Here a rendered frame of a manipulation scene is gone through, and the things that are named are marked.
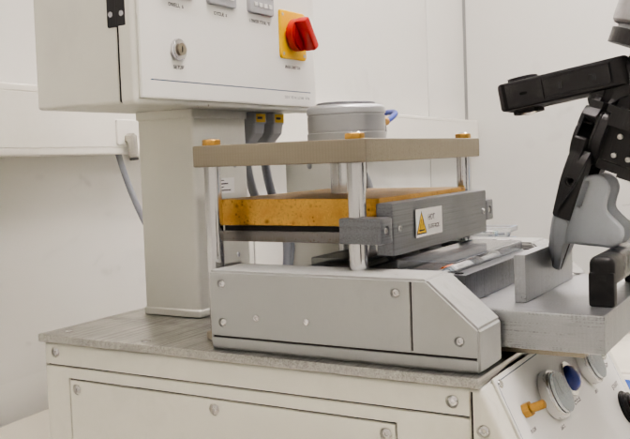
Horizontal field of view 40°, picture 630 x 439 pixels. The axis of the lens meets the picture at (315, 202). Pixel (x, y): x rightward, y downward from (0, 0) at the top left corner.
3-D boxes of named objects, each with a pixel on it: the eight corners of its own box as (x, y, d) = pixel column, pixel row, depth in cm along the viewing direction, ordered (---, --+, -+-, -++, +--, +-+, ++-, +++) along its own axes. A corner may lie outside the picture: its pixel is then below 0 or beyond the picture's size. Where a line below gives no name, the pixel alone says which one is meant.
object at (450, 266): (457, 289, 73) (456, 262, 73) (395, 285, 76) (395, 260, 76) (523, 262, 89) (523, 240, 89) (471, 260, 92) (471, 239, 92)
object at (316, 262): (364, 284, 77) (363, 259, 77) (309, 281, 80) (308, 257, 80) (443, 259, 93) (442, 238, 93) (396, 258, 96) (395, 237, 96)
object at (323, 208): (221, 240, 84) (217, 141, 83) (334, 221, 103) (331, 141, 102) (382, 244, 75) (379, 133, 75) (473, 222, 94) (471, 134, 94)
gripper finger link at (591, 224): (600, 294, 73) (637, 189, 71) (533, 267, 76) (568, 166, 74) (608, 288, 76) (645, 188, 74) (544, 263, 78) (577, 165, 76)
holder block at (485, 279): (295, 295, 80) (294, 267, 80) (390, 267, 97) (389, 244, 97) (466, 305, 72) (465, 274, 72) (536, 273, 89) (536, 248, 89)
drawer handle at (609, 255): (588, 307, 69) (587, 256, 69) (626, 280, 82) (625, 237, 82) (614, 308, 68) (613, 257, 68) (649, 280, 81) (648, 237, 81)
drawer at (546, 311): (275, 337, 81) (272, 252, 80) (381, 299, 99) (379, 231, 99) (605, 366, 65) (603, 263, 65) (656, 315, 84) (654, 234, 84)
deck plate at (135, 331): (37, 341, 87) (37, 331, 87) (240, 289, 117) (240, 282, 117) (478, 389, 64) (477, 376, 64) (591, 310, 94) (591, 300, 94)
